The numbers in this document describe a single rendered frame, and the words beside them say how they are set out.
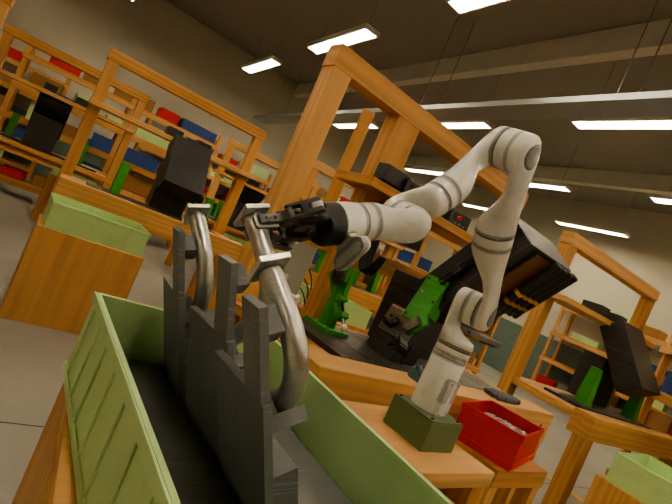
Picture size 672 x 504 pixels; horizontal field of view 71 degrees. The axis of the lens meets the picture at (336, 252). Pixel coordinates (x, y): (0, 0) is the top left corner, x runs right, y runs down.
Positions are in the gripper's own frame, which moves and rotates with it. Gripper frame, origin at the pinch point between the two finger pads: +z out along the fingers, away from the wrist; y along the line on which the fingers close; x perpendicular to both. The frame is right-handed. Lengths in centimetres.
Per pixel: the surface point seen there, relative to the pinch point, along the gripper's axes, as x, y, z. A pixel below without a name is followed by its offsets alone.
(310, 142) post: -70, -58, -69
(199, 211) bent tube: -12.4, -14.4, 2.2
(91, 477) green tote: 25.7, -14.7, 25.6
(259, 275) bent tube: 12.0, 9.4, 8.2
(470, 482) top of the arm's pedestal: 53, -37, -56
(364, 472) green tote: 38.7, -15.7, -13.2
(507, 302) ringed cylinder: 9, -56, -133
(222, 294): 8.4, -4.0, 7.2
